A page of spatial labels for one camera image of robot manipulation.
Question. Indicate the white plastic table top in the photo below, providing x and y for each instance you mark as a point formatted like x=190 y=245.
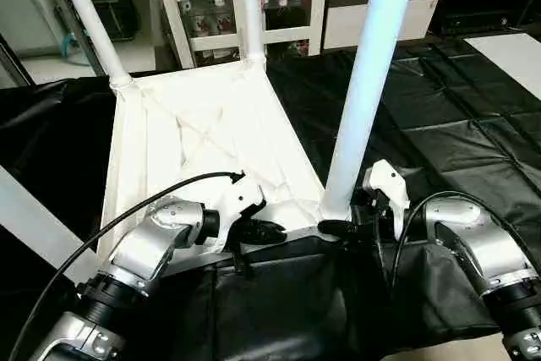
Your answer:
x=203 y=124

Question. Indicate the white side table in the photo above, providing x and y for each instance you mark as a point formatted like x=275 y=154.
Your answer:
x=511 y=61

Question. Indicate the blue plastic stool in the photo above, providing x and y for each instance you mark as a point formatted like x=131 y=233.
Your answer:
x=71 y=43

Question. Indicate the black table mat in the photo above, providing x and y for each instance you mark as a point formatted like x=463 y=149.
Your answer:
x=456 y=141

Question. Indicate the white glass door cabinet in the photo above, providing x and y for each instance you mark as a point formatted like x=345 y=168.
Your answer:
x=211 y=14

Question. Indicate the white plastic table leg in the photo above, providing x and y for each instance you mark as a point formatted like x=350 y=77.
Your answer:
x=38 y=226
x=89 y=14
x=368 y=82
x=252 y=6

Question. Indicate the white drawer unit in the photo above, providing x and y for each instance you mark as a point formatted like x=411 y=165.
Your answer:
x=338 y=23

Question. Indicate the grey metal frame post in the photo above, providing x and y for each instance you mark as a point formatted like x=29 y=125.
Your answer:
x=17 y=61
x=72 y=19

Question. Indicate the black low media cabinet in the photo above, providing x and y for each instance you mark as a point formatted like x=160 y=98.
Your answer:
x=490 y=2

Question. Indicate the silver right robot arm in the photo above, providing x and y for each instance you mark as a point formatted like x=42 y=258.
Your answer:
x=482 y=247

